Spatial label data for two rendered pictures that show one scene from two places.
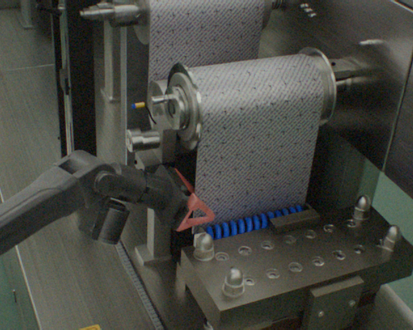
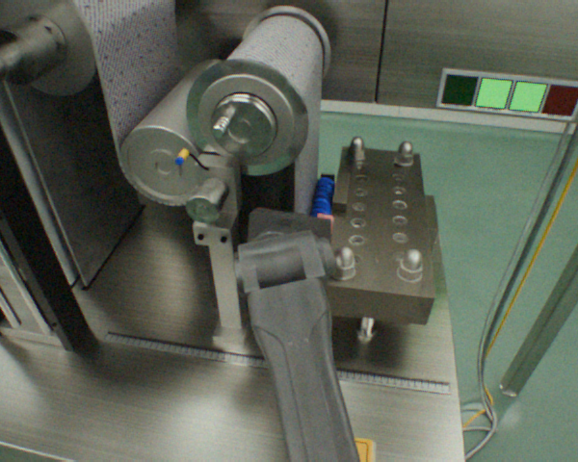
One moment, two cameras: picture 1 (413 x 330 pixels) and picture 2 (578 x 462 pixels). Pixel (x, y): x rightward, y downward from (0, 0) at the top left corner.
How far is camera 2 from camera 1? 0.80 m
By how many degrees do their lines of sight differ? 43
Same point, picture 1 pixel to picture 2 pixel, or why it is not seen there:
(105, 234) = not seen: hidden behind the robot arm
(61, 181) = (313, 298)
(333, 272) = (419, 203)
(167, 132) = (235, 168)
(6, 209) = (322, 414)
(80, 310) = (269, 442)
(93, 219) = not seen: hidden behind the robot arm
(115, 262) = (217, 368)
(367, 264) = (419, 182)
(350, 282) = (431, 202)
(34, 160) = not seen: outside the picture
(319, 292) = (433, 224)
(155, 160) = (228, 216)
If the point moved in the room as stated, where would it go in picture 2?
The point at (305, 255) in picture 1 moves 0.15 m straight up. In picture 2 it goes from (386, 207) to (400, 128)
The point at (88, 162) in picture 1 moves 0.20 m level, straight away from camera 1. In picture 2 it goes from (292, 246) to (109, 192)
